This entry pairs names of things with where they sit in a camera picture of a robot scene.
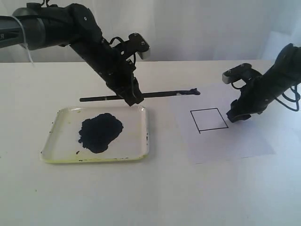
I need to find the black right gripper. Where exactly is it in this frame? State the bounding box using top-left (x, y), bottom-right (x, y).
top-left (226, 69), bottom-right (282, 122)

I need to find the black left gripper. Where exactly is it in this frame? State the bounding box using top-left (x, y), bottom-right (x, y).
top-left (86, 40), bottom-right (143, 106)

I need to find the white paper with square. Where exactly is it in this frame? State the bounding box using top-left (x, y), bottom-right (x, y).
top-left (170, 83), bottom-right (275, 164)

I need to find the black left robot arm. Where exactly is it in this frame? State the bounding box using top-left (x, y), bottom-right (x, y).
top-left (0, 0), bottom-right (150, 106)

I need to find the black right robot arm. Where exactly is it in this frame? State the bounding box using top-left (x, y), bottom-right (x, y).
top-left (222, 43), bottom-right (301, 122)

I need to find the dark blue putty pile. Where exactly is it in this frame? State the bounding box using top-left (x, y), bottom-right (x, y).
top-left (78, 113), bottom-right (124, 153)

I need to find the clear plastic tray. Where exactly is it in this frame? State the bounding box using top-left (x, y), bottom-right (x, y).
top-left (40, 105), bottom-right (149, 164)

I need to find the white backdrop curtain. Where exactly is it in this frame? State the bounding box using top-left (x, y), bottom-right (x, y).
top-left (0, 0), bottom-right (301, 64)

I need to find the white zip tie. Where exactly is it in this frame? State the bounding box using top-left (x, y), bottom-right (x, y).
top-left (11, 16), bottom-right (34, 66)

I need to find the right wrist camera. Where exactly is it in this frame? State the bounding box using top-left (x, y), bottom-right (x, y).
top-left (222, 63), bottom-right (252, 84)

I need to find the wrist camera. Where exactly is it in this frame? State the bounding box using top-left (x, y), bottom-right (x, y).
top-left (222, 63), bottom-right (252, 84)
top-left (127, 33), bottom-right (151, 60)

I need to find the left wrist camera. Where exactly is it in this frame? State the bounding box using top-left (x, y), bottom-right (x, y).
top-left (127, 33), bottom-right (151, 60)

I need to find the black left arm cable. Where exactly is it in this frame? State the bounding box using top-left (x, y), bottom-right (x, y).
top-left (108, 36), bottom-right (127, 51)

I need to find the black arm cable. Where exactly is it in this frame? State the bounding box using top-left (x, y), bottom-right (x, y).
top-left (108, 36), bottom-right (127, 51)
top-left (275, 82), bottom-right (301, 112)

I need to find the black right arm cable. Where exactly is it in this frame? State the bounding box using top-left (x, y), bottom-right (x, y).
top-left (275, 82), bottom-right (301, 112)

